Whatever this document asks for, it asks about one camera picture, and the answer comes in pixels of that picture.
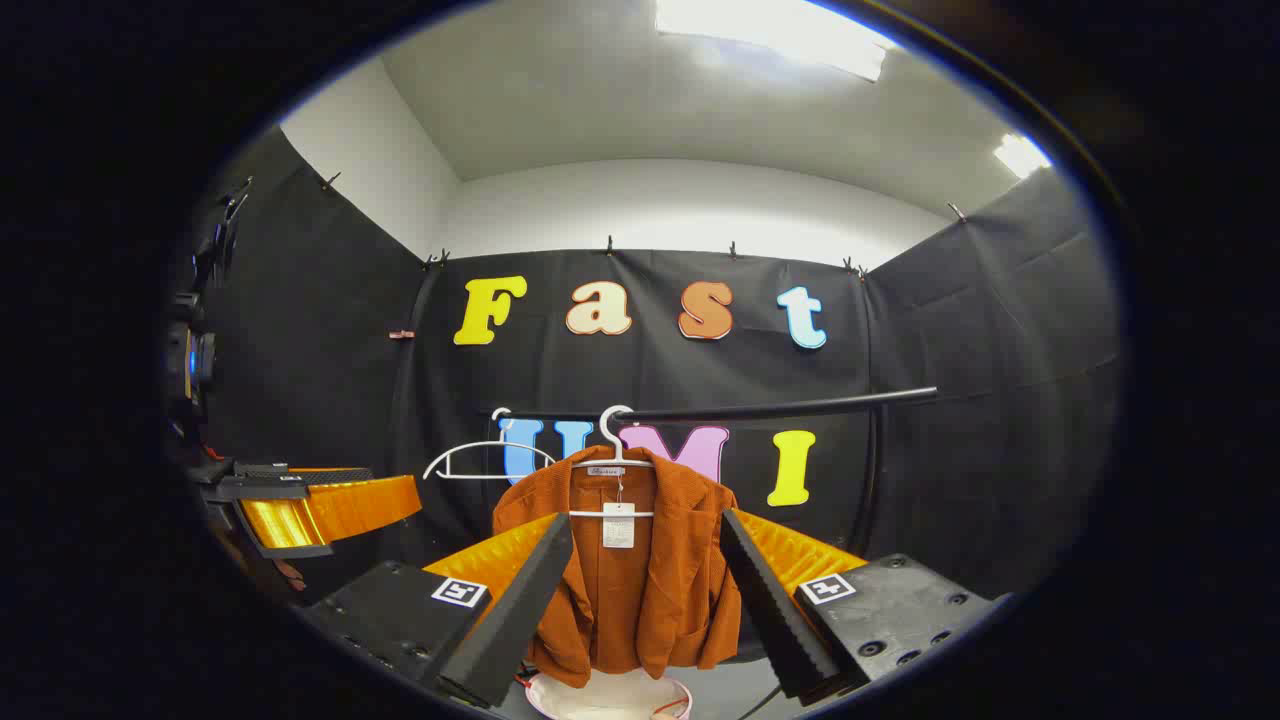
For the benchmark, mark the large ceiling light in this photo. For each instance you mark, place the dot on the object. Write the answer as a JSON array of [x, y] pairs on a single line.
[[770, 30]]

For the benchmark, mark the white laundry hamper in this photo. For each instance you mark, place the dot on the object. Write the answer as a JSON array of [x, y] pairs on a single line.
[[610, 700]]

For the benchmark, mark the plain white hanger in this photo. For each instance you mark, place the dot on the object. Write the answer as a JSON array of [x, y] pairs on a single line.
[[470, 476]]

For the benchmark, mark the row of black clips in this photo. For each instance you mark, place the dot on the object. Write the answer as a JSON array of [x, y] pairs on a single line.
[[733, 250]]

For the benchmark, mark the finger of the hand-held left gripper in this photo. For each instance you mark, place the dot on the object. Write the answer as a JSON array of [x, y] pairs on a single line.
[[350, 510]]

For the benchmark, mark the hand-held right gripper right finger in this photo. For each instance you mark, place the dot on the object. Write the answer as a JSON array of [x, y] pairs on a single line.
[[775, 610]]

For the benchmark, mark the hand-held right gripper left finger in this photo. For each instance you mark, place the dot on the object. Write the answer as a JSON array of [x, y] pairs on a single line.
[[520, 610]]

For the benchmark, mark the black backdrop cloth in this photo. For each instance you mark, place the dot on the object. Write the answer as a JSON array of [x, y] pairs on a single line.
[[1000, 400]]

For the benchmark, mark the white hanger with label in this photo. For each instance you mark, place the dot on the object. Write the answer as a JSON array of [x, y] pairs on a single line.
[[585, 514]]

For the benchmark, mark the black clothes rack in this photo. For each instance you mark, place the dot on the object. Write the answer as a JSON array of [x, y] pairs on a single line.
[[800, 406]]

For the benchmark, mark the small ceiling light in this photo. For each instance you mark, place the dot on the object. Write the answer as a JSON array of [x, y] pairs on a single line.
[[1020, 155]]

